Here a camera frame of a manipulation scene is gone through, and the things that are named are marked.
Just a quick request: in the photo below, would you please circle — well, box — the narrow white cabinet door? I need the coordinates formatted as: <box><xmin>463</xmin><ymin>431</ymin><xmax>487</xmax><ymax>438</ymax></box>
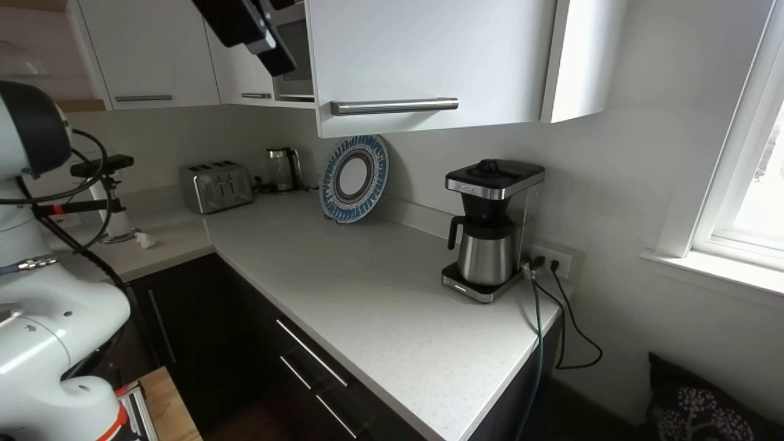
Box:
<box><xmin>204</xmin><ymin>23</ymin><xmax>275</xmax><ymax>107</ymax></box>

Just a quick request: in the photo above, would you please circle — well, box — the dark base cabinet door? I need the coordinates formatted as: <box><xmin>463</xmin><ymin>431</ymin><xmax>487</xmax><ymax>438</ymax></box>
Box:
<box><xmin>130</xmin><ymin>254</ymin><xmax>258</xmax><ymax>432</ymax></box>

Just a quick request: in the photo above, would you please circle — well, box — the steel electric kettle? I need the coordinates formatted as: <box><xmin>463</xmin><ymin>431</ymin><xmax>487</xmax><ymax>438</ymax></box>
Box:
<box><xmin>265</xmin><ymin>146</ymin><xmax>303</xmax><ymax>195</ymax></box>

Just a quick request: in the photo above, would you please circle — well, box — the steel four-slot toaster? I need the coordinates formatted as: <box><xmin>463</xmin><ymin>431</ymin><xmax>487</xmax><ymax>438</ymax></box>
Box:
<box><xmin>179</xmin><ymin>160</ymin><xmax>255</xmax><ymax>215</ymax></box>

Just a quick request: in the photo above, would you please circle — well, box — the blue patterned decorative plate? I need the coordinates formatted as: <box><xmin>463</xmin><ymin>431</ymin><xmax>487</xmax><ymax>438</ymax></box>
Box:
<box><xmin>318</xmin><ymin>134</ymin><xmax>390</xmax><ymax>224</ymax></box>

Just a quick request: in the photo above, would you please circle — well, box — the black steel coffee maker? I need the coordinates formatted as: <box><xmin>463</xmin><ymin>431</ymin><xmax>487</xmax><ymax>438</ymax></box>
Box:
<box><xmin>441</xmin><ymin>158</ymin><xmax>546</xmax><ymax>304</ymax></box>

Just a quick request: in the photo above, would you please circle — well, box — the steel thermal carafe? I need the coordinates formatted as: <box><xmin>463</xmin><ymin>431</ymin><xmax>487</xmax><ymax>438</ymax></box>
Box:
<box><xmin>447</xmin><ymin>214</ymin><xmax>519</xmax><ymax>287</ymax></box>

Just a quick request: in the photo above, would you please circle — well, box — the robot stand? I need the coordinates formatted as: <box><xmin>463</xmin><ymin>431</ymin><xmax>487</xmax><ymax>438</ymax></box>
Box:
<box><xmin>115</xmin><ymin>366</ymin><xmax>203</xmax><ymax>441</ymax></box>

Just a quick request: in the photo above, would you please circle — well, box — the window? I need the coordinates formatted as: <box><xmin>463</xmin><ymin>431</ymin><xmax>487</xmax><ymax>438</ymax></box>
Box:
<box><xmin>640</xmin><ymin>0</ymin><xmax>784</xmax><ymax>298</ymax></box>

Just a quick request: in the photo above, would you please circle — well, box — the dark floral cushion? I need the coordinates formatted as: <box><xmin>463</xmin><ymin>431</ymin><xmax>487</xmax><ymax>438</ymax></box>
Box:
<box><xmin>645</xmin><ymin>352</ymin><xmax>784</xmax><ymax>441</ymax></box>

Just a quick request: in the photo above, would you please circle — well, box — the long steel door handle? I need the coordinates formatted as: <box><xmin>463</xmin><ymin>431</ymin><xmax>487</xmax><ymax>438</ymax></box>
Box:
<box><xmin>330</xmin><ymin>97</ymin><xmax>459</xmax><ymax>116</ymax></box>

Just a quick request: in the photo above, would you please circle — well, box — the white wall cabinet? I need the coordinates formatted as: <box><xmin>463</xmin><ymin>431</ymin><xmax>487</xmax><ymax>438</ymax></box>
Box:
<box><xmin>305</xmin><ymin>0</ymin><xmax>633</xmax><ymax>139</ymax></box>

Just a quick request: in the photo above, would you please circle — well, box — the camera on mount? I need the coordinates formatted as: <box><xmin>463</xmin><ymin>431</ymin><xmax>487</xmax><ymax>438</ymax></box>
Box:
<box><xmin>34</xmin><ymin>154</ymin><xmax>137</xmax><ymax>244</ymax></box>

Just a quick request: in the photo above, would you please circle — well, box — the steel base door handle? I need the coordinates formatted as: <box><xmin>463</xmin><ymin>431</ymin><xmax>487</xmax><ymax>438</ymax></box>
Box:
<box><xmin>147</xmin><ymin>288</ymin><xmax>178</xmax><ymax>365</ymax></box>

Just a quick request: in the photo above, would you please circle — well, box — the long steel drawer handle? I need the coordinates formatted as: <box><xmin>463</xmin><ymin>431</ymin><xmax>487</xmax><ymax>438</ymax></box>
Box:
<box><xmin>276</xmin><ymin>318</ymin><xmax>349</xmax><ymax>388</ymax></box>

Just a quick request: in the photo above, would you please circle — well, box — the short steel drawer handle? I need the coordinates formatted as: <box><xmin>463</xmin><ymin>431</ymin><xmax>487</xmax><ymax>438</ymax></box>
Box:
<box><xmin>279</xmin><ymin>355</ymin><xmax>312</xmax><ymax>391</ymax></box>

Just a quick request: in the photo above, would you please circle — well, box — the white wall socket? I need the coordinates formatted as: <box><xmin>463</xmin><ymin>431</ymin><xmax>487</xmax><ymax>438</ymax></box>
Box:
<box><xmin>529</xmin><ymin>243</ymin><xmax>573</xmax><ymax>281</ymax></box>

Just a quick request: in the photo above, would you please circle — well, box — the green cable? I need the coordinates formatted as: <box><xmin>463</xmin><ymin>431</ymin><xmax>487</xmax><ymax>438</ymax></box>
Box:
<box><xmin>522</xmin><ymin>262</ymin><xmax>546</xmax><ymax>441</ymax></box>

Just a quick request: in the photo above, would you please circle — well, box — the black cable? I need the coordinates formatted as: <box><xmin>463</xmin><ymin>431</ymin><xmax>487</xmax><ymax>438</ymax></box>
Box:
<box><xmin>534</xmin><ymin>260</ymin><xmax>605</xmax><ymax>371</ymax></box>

